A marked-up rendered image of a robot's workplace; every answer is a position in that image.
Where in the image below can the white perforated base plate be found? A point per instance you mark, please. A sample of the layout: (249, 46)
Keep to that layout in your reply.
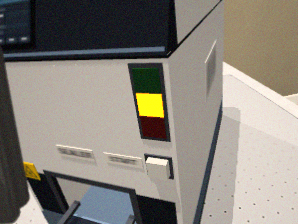
(254, 174)

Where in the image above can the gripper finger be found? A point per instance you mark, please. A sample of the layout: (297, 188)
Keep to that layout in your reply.
(14, 191)

